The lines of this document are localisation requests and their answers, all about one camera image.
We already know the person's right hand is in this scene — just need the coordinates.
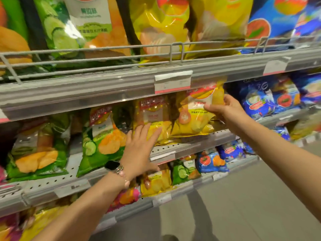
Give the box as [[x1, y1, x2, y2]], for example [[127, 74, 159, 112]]
[[203, 94, 251, 135]]

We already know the person's left hand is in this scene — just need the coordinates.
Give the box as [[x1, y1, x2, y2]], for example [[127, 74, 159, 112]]
[[120, 123, 163, 181]]

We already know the person's left forearm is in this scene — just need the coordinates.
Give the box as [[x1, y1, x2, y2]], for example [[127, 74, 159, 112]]
[[32, 173, 131, 241]]

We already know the person's right forearm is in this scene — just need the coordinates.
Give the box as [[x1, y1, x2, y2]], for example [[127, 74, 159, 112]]
[[237, 115, 321, 223]]

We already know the white price tag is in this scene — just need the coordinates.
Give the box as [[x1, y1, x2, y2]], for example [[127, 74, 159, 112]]
[[212, 171, 229, 181], [0, 107, 10, 124], [149, 151, 177, 165], [154, 70, 194, 95], [53, 179, 91, 199], [262, 56, 292, 76], [275, 114, 294, 126], [93, 216, 118, 233], [152, 193, 173, 208]]

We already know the black smart watch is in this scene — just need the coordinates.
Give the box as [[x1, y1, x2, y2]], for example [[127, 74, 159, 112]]
[[104, 160, 124, 175]]

